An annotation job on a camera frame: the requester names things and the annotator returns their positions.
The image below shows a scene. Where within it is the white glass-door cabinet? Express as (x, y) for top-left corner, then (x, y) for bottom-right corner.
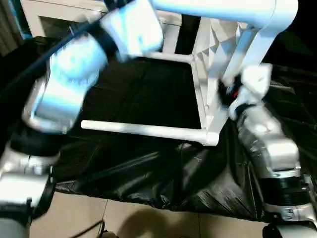
(19, 0), (183, 55)

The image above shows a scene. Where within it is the black floor cable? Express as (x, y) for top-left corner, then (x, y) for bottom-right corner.
(71, 219), (107, 238)

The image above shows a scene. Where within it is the grey curtain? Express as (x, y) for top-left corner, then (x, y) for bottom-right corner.
(0, 0), (26, 56)

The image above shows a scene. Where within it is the white plastic table top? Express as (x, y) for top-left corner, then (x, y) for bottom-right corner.
(191, 0), (300, 148)

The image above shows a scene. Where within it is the black work mat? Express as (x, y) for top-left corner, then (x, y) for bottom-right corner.
(0, 34), (317, 222)

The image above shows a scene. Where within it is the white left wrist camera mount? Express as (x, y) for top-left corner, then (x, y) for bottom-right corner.
(100, 0), (165, 62)

